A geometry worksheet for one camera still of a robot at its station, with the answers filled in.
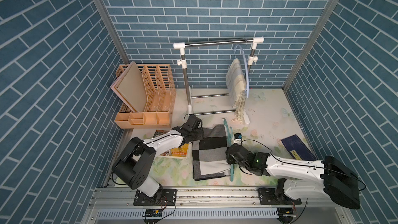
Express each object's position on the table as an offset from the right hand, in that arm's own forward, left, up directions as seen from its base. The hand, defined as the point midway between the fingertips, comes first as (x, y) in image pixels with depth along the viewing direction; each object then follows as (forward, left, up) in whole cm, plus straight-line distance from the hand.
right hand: (226, 153), depth 83 cm
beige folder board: (+31, +60, +16) cm, 69 cm away
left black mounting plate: (-22, +29, -4) cm, 37 cm away
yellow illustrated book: (0, +25, -3) cm, 26 cm away
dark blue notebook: (+8, -42, -5) cm, 43 cm away
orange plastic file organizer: (+30, +45, -1) cm, 54 cm away
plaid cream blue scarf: (+30, -4, +24) cm, 38 cm away
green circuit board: (-28, +33, -8) cm, 44 cm away
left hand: (+11, +13, 0) cm, 17 cm away
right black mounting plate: (-18, -20, -5) cm, 28 cm away
